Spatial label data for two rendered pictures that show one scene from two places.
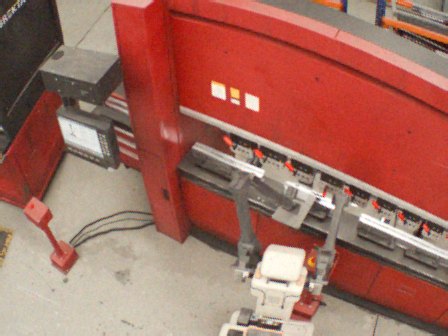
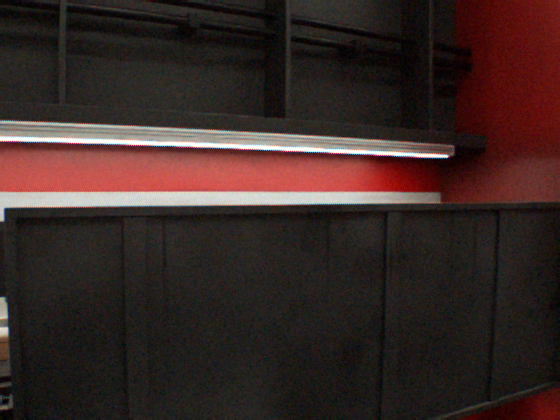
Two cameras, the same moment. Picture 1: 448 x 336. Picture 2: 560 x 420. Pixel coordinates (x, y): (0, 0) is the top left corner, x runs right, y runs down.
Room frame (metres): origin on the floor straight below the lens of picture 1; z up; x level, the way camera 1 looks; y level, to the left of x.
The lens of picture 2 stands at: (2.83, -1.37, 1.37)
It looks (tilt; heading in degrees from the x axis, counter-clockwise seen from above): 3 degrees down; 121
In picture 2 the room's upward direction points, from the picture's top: straight up
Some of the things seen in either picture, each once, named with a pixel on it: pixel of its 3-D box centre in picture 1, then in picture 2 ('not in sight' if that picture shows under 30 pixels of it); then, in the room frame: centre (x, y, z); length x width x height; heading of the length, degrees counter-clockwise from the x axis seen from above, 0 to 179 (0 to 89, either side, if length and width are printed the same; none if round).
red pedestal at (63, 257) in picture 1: (50, 236); not in sight; (2.05, 1.43, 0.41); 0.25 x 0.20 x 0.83; 147
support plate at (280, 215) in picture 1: (294, 207); not in sight; (1.84, -0.41, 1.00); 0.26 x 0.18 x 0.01; 147
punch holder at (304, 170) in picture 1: (304, 166); not in sight; (1.98, -0.47, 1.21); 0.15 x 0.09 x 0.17; 57
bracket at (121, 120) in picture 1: (108, 126); not in sight; (2.44, 0.75, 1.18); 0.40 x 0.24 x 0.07; 57
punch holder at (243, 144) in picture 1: (244, 141); not in sight; (2.20, -0.13, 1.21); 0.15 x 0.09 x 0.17; 57
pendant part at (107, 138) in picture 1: (89, 134); not in sight; (2.16, 0.81, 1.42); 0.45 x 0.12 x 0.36; 62
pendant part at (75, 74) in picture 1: (87, 111); not in sight; (2.26, 0.81, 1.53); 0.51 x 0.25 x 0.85; 62
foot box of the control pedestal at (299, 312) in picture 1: (305, 307); not in sight; (1.51, -0.55, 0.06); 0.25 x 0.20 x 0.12; 149
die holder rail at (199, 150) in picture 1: (227, 163); not in sight; (2.27, -0.03, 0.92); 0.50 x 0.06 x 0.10; 57
